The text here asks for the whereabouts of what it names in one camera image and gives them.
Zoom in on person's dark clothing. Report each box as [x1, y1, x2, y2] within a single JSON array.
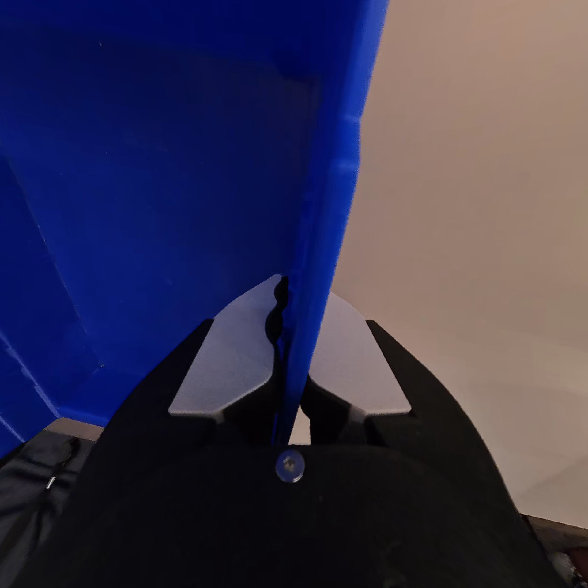
[[0, 429, 92, 588]]

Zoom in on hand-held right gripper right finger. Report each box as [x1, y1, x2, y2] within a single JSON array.
[[301, 292, 412, 445]]

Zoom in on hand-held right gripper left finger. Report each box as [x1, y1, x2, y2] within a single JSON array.
[[168, 274, 289, 444]]

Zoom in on blue plastic box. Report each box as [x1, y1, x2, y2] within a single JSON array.
[[0, 0, 390, 460]]

